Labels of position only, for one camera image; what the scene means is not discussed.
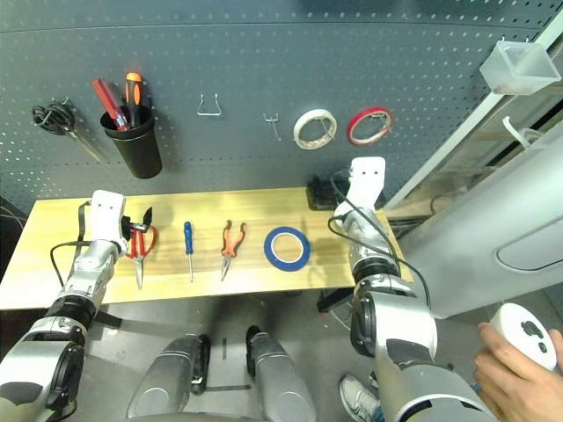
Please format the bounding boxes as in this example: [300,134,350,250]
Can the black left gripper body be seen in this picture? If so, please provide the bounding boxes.
[121,215,149,242]

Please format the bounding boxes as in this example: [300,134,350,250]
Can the blue-handled screwdriver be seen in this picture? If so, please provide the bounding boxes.
[183,221,195,283]

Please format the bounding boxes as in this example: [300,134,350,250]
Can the red-handled scissors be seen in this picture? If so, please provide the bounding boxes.
[125,223,159,291]

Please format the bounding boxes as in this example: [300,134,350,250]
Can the orange-handled needle-nose pliers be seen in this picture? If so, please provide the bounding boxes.
[219,219,248,282]

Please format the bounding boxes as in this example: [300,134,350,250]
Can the blue tape roll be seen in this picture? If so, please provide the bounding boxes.
[263,226,311,272]

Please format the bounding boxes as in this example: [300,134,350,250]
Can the dark grey pegboard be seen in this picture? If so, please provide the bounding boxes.
[0,0,563,212]

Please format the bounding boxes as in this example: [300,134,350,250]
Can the person's bare hand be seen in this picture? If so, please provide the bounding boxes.
[472,323,563,422]

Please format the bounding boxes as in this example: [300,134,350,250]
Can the black cup holder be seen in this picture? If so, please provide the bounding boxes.
[99,109,164,180]

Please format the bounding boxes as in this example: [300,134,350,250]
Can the orange and black screwdriver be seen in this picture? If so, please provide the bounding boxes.
[124,72,144,127]

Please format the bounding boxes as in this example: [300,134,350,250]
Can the silver left robot leg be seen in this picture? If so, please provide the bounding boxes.
[126,334,211,421]

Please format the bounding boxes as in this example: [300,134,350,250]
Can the silver robot leg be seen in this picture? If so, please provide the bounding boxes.
[245,324,317,422]
[126,334,211,421]

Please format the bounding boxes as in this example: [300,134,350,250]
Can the black tool case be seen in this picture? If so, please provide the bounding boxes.
[306,173,353,211]

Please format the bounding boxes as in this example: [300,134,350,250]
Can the white tape roll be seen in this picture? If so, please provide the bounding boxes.
[293,107,339,151]

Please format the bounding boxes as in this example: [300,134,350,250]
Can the silver right robot leg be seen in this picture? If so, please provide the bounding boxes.
[245,324,317,422]

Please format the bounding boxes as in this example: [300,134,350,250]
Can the red tape roll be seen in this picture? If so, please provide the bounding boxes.
[346,105,394,146]

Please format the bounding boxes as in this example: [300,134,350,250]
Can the white sneaker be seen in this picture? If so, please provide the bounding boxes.
[338,374,382,422]

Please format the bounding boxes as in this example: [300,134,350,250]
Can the light grey appliance housing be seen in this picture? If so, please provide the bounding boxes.
[386,118,563,320]

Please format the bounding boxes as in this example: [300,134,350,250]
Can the white plastic hook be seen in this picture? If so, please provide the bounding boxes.
[501,115,545,149]

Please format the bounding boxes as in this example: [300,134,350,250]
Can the clear plastic bin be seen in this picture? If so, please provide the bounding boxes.
[479,39,563,96]

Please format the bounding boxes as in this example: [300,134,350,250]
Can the white handheld controller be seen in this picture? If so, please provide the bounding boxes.
[489,302,559,373]

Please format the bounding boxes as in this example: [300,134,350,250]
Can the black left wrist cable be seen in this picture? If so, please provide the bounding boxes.
[49,200,93,287]

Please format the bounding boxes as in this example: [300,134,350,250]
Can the wide wire pegboard hook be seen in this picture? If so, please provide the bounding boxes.
[196,92,224,117]

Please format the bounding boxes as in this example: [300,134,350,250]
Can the black-handled scissors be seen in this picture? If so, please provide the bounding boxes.
[31,98,105,163]

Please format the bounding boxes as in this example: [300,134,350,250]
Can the small wire pegboard hook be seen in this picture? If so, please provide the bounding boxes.
[262,113,282,142]

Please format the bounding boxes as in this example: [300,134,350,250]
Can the black under-table bracket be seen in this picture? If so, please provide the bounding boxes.
[317,287,355,314]

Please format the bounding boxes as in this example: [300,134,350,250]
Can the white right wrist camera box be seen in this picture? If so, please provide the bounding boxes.
[344,156,387,213]

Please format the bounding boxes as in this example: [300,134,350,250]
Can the white metal shelf frame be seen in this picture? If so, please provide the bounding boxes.
[382,6,563,210]

